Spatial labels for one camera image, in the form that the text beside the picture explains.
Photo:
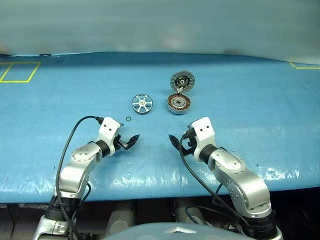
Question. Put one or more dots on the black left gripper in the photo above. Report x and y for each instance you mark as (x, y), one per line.
(117, 143)

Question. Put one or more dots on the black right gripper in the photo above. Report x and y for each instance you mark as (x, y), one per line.
(190, 145)

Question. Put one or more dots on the silver spoked wheel cover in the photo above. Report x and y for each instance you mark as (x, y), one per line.
(142, 103)

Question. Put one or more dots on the motor stator with copper windings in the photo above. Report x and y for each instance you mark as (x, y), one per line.
(172, 101)

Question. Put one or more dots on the grey motor rotor disc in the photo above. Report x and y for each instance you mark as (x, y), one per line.
(175, 77)

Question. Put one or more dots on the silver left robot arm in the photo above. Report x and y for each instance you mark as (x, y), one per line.
(75, 170)

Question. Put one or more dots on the grey rounded cylinder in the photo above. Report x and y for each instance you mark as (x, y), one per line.
(190, 212)
(120, 217)

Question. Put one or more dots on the blue plastic table cover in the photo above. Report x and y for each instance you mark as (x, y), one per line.
(75, 100)

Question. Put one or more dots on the grey robot torso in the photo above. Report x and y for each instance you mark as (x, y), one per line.
(175, 231)

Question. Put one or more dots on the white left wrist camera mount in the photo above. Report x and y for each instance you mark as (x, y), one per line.
(108, 126)

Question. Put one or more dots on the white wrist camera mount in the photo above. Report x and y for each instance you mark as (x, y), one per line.
(108, 126)
(203, 130)

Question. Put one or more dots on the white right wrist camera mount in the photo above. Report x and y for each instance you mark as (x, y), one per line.
(203, 130)

